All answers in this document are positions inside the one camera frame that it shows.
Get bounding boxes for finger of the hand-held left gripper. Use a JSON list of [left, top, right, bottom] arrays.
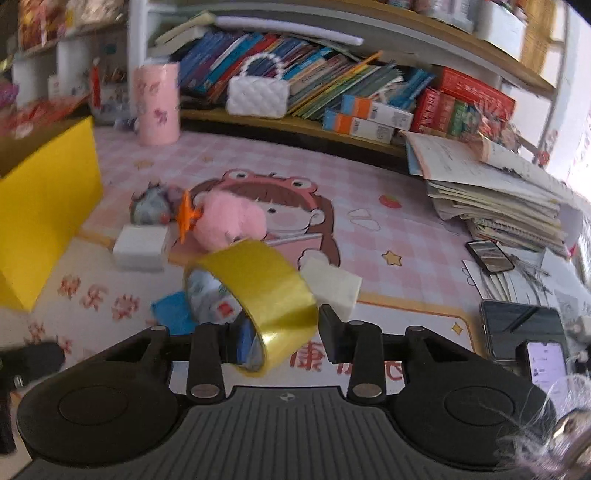
[[0, 340, 66, 385]]

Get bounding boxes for pink cylindrical container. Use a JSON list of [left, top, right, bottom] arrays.
[[133, 61, 182, 147]]

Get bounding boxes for blue packet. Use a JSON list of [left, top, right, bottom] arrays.
[[151, 291, 200, 336]]

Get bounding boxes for loose paper sheets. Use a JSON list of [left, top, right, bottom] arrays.
[[462, 247, 591, 324]]

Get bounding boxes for white storage box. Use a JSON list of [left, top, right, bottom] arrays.
[[475, 0, 528, 62]]

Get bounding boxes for row of colourful books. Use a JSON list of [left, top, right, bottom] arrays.
[[178, 30, 437, 123]]

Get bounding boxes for orange and white boxes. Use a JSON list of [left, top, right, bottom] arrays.
[[322, 93, 415, 145]]

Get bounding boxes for large dark smartphone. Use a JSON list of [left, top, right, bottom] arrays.
[[480, 299, 571, 361]]

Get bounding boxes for white quilted handbag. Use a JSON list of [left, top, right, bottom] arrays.
[[225, 52, 291, 118]]

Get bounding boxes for yellow cardboard box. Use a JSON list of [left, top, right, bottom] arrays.
[[0, 115, 103, 311]]

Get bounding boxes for snack packets on shelf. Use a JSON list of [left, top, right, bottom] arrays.
[[17, 0, 127, 49]]

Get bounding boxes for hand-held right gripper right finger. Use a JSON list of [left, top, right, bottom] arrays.
[[318, 304, 467, 404]]

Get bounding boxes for stack of notebooks and papers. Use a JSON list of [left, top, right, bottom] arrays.
[[402, 130, 589, 259]]

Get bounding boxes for grey fuzzy fur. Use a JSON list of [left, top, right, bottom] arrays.
[[496, 374, 591, 480]]

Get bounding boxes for yellow tape roll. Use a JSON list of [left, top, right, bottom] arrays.
[[183, 239, 319, 377]]

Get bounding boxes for smartphone with lit screen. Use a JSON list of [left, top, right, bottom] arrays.
[[526, 340, 570, 394]]

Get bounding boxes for pink plush toy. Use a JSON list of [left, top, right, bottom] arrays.
[[191, 191, 269, 252]]

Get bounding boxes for red book boxes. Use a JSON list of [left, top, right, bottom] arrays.
[[410, 66, 517, 138]]

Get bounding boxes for red bottle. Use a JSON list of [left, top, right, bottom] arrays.
[[90, 59, 103, 117]]

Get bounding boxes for wooden bookshelf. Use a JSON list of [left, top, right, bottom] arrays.
[[127, 0, 571, 174]]

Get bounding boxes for red patterned packets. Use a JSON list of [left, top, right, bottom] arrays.
[[0, 78, 92, 137]]

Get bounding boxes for white foam block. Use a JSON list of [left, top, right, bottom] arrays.
[[113, 224, 171, 271], [299, 256, 363, 320]]

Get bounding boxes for orange star hair clip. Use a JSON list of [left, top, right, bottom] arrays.
[[174, 191, 204, 243]]

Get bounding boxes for grey plush toy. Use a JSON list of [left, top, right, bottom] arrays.
[[129, 182, 183, 227]]

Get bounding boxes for small black smartphone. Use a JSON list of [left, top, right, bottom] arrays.
[[465, 239, 515, 274]]

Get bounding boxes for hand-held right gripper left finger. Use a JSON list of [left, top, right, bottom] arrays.
[[111, 322, 227, 404]]

